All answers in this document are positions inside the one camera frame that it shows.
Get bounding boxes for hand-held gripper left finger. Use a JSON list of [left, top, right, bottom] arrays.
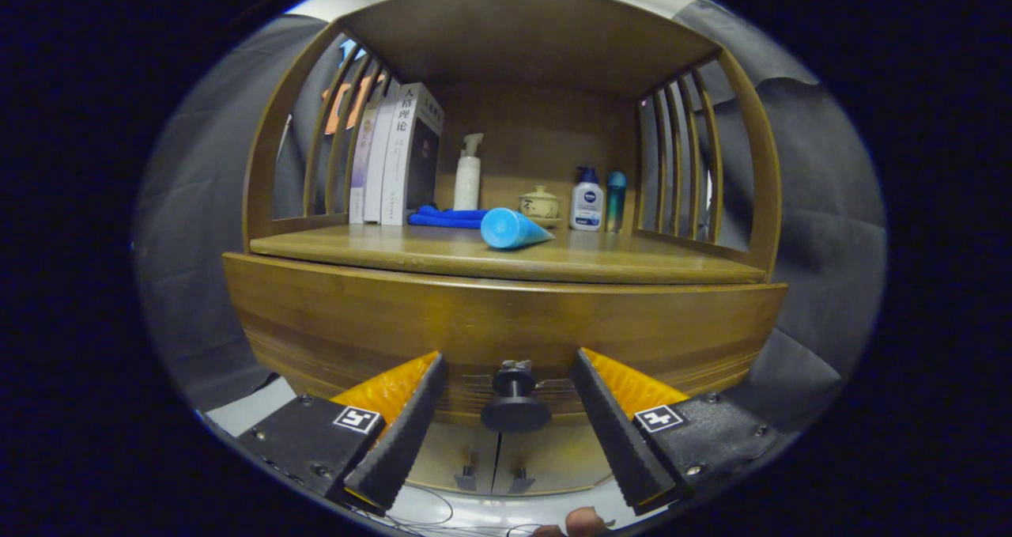
[[237, 351, 446, 516]]

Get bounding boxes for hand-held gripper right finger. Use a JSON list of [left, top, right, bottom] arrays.
[[571, 347, 791, 516]]

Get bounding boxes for black drawer knob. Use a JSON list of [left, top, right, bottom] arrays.
[[480, 359, 553, 433]]

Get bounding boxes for blue squeeze tube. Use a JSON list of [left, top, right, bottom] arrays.
[[480, 207, 556, 250]]

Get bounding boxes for wooden cabinet door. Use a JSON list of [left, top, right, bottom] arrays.
[[407, 422, 500, 494], [492, 425, 614, 497]]

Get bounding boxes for wooden countertop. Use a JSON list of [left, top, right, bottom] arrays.
[[249, 222, 768, 285]]

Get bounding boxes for wooden cabinet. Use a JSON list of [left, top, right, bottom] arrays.
[[223, 0, 789, 497]]

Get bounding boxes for blue folded cloth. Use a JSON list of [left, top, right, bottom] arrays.
[[407, 205, 489, 229]]

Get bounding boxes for white lotion bottle blue cap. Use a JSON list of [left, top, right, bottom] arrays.
[[569, 167, 605, 232]]

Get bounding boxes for slim teal bottle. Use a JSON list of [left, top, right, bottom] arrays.
[[605, 171, 628, 233]]

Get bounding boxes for ceramic lidded teacup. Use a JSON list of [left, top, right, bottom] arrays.
[[519, 185, 564, 228]]

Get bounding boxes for white pump bottle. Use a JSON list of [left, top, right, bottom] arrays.
[[453, 133, 485, 211]]

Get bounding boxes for thin pale purple book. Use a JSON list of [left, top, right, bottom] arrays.
[[349, 98, 384, 224]]

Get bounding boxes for thin white book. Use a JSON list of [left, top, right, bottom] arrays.
[[363, 86, 400, 224]]

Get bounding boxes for thick white dark-cover book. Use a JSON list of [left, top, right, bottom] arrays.
[[380, 82, 445, 226]]

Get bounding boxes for tangle of black cables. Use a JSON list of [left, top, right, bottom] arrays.
[[379, 482, 554, 537]]

